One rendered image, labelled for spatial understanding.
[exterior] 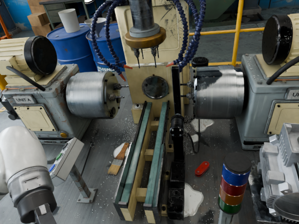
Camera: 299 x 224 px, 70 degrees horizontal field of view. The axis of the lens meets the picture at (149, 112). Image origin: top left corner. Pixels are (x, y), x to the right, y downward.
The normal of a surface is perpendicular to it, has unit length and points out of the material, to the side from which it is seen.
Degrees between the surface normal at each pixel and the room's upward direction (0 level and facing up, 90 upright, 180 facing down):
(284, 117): 90
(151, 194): 0
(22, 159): 38
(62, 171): 53
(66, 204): 0
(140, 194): 0
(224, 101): 73
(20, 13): 90
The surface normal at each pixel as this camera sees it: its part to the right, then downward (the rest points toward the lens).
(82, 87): -0.20, -0.20
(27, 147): 0.54, -0.72
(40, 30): -0.03, 0.62
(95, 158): -0.13, -0.78
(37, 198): 0.34, -0.72
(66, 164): 0.71, -0.47
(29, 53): -0.20, 0.14
